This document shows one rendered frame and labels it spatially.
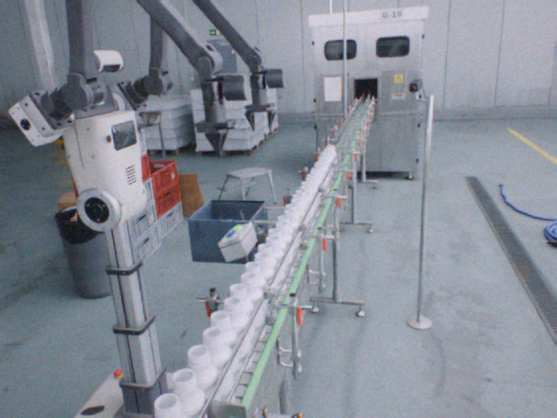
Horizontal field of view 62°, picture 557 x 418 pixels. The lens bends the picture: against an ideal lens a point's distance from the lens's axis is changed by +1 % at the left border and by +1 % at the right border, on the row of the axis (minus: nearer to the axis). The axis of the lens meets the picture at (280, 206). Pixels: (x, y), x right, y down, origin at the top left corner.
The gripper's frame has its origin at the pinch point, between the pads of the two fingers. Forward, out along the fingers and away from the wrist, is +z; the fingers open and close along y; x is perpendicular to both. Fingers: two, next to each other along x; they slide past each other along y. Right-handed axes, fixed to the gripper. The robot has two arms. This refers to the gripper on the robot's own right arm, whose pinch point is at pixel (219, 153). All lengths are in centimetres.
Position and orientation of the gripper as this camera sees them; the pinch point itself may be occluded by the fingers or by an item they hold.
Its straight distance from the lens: 132.0
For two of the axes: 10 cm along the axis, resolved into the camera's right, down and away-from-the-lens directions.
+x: 2.2, -3.1, 9.2
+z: 0.7, 9.5, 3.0
